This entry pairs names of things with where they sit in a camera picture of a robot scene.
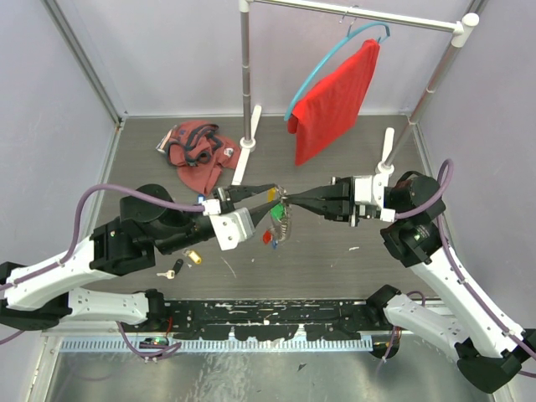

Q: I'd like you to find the yellow handled metal keyring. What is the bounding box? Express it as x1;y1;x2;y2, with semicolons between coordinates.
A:
263;186;291;250

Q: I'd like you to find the green tagged single key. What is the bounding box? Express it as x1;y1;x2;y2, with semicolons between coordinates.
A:
271;204;286;221

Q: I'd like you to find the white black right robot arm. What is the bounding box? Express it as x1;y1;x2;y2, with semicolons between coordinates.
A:
286;172;535;394

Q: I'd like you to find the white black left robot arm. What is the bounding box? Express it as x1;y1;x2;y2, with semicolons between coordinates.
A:
1;184;281;332

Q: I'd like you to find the red key tag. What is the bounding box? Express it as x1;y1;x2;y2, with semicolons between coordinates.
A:
262;231;273;245

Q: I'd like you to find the maroon crumpled garment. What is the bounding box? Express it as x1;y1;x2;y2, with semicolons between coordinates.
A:
156;120;241;196

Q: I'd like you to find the yellow tagged key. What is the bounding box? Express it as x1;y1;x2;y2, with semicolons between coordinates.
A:
183;249;203;265

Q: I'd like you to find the red hanging cloth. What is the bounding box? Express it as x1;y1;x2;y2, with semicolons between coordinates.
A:
287;39;380;166

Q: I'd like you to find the black tagged key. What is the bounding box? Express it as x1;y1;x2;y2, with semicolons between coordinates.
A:
157;259;184;280

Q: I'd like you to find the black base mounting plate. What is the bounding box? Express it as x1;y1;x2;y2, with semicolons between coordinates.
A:
119;297;403;343

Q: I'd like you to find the teal clothes hanger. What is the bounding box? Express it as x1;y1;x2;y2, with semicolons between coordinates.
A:
284;18;390;121

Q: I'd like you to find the white metal clothes rack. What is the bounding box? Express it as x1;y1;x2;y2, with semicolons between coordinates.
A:
231;1;487;185

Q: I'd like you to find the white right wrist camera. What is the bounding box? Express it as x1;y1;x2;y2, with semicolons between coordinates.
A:
352;173;395;224

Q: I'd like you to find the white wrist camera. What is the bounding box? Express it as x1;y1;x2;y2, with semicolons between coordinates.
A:
352;173;395;224
201;199;255;251

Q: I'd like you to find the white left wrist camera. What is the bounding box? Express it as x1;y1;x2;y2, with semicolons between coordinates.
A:
201;199;255;251

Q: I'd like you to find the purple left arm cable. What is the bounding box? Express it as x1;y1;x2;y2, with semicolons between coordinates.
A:
0;184;210;344

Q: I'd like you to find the grey slotted cable duct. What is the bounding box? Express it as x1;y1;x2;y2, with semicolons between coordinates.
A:
59;335;374;353

